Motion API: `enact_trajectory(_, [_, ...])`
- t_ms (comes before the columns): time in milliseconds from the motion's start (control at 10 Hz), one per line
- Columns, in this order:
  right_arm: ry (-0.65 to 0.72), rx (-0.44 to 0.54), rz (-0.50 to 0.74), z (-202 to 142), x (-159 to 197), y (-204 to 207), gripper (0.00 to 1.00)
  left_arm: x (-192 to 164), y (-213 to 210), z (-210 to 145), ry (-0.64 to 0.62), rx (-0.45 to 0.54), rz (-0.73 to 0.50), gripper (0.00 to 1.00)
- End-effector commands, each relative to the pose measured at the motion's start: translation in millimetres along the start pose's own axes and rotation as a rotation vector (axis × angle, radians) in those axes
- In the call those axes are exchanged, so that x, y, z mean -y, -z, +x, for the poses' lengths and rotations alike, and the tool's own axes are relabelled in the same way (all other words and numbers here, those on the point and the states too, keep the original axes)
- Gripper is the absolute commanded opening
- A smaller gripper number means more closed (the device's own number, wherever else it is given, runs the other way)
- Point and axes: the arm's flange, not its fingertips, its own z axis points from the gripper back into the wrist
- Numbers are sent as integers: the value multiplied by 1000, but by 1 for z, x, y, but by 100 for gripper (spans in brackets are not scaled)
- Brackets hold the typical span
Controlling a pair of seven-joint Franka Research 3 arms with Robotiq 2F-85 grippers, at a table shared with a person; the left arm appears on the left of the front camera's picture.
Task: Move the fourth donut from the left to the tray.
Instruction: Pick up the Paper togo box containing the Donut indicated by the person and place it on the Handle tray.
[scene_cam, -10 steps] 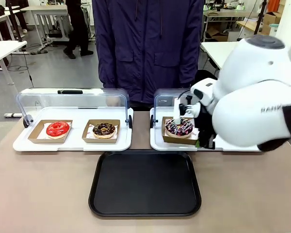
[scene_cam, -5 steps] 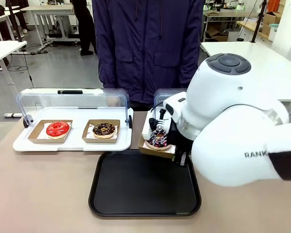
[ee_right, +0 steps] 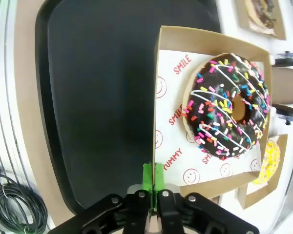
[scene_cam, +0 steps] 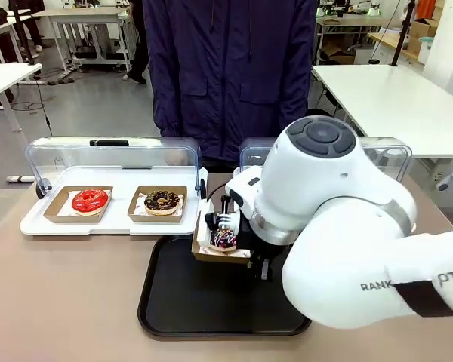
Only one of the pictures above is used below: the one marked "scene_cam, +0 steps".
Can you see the black stand pole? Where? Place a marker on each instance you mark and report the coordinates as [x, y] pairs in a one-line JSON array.
[[22, 34]]

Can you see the red glazed donut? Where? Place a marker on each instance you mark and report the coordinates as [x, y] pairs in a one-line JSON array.
[[81, 203]]

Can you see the dark striped donut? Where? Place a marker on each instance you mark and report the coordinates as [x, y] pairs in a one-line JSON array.
[[222, 241]]

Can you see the white printed paper liner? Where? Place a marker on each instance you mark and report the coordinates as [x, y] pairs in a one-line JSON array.
[[204, 226], [140, 208], [65, 209]]

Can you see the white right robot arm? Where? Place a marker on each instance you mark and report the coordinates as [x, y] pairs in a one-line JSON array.
[[343, 226]]

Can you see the brown cardboard box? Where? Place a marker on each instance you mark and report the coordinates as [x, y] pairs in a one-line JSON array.
[[421, 34]]

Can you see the grey background workbench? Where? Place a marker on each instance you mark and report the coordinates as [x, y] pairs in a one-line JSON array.
[[347, 20]]

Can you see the black tripod pole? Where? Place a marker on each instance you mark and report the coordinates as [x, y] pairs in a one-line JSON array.
[[402, 34]]

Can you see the white background desk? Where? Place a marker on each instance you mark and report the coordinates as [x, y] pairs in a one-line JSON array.
[[83, 15]]

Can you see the person in dark trousers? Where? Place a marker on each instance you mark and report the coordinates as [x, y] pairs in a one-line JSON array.
[[33, 26], [139, 41]]

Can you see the person's right hand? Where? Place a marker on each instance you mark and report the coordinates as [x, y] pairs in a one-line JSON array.
[[175, 157]]

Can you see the brown cardboard donut tray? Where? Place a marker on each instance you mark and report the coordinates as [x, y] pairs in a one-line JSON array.
[[54, 213], [156, 218], [219, 258]]

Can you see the chocolate nut donut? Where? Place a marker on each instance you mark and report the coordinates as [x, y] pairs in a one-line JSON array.
[[171, 203]]

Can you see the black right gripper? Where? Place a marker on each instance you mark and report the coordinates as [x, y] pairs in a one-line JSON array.
[[262, 250]]

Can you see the clear display case lid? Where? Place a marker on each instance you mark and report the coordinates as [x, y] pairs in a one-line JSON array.
[[251, 154], [98, 154]]

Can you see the open cardboard box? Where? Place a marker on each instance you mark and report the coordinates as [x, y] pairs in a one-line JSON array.
[[336, 51]]

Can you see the large white table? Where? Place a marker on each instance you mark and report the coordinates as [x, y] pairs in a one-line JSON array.
[[392, 105]]

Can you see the person in navy jacket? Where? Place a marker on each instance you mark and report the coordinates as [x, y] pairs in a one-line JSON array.
[[230, 75]]

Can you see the white table with grey leg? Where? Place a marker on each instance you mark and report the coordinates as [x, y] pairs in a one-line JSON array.
[[4, 79]]

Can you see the black plastic serving tray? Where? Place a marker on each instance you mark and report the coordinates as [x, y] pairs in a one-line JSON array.
[[185, 294]]

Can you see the white table foot with casters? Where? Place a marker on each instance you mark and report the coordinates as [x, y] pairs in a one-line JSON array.
[[449, 181]]

